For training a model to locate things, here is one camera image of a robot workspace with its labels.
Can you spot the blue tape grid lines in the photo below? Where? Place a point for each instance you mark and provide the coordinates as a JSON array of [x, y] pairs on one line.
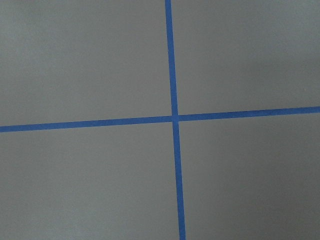
[[174, 118]]

